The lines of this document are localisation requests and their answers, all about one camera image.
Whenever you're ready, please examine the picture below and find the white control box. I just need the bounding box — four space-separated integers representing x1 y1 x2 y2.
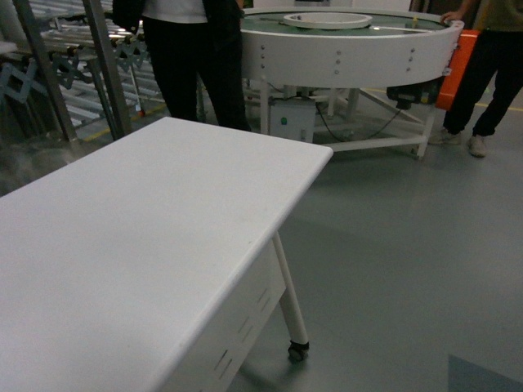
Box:
269 99 316 143

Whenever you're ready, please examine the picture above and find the white table leg with caster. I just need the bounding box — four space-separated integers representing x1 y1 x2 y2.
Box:
272 232 310 363

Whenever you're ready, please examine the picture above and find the person in black trousers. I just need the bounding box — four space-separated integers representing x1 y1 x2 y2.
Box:
112 0 250 131

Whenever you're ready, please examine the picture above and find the white round conveyor table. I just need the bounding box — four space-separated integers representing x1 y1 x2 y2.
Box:
242 7 463 158

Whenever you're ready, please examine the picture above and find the orange side panel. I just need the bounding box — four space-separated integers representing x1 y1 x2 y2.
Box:
436 29 480 111

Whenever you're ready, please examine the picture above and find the grey scissor roller conveyor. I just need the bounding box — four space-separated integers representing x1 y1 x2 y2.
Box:
0 0 168 136

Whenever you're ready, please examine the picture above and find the person in olive shirt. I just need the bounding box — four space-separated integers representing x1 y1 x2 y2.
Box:
429 0 522 158

